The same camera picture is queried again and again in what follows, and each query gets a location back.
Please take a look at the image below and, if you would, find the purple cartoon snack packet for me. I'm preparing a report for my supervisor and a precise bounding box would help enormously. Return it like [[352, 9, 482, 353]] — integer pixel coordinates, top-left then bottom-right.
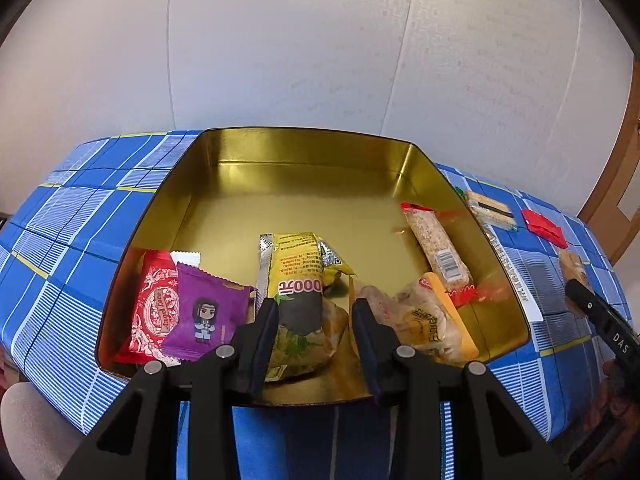
[[160, 263, 253, 361]]

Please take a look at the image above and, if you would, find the person's right hand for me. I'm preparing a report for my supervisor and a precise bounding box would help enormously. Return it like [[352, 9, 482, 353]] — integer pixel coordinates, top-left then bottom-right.
[[585, 360, 639, 430]]

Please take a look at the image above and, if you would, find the gold tin box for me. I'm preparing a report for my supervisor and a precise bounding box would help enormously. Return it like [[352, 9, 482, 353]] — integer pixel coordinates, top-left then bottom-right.
[[96, 128, 530, 378]]

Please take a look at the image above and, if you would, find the red flat snack packet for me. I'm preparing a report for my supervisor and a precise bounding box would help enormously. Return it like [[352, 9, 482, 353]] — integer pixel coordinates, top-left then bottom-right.
[[521, 209, 568, 249]]

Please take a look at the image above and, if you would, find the oat bar red wrapper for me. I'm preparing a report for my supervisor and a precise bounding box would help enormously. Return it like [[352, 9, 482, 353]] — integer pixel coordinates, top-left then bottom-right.
[[400, 202, 489, 308]]

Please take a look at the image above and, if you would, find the orange bread snack packet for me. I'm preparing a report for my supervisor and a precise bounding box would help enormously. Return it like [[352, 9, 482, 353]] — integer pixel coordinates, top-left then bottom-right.
[[349, 272, 480, 364]]

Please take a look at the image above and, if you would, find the beige pastry packet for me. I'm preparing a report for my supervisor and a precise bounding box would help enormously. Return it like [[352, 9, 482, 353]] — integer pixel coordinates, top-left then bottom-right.
[[556, 248, 594, 311]]

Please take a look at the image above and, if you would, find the blue plaid tablecloth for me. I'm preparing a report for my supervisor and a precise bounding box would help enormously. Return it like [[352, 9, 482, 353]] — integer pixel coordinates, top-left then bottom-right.
[[0, 130, 633, 480]]

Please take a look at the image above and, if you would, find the white chair seat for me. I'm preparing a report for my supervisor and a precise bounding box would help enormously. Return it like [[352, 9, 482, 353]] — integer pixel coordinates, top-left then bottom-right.
[[1, 382, 85, 479]]

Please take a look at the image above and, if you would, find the sandwich biscuit green wrapper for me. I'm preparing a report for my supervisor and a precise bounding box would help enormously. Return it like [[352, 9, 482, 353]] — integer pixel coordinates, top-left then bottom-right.
[[456, 188, 518, 231]]

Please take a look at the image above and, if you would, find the yellow snack packet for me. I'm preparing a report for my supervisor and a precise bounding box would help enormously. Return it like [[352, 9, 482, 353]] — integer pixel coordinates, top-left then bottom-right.
[[254, 232, 354, 382]]

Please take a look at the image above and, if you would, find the red white candy wrapper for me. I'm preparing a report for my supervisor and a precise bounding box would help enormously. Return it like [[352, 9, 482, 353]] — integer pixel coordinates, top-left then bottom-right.
[[114, 250, 201, 367]]

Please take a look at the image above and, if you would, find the wooden door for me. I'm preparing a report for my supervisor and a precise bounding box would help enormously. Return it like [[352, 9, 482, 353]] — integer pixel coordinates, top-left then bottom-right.
[[578, 58, 639, 264]]

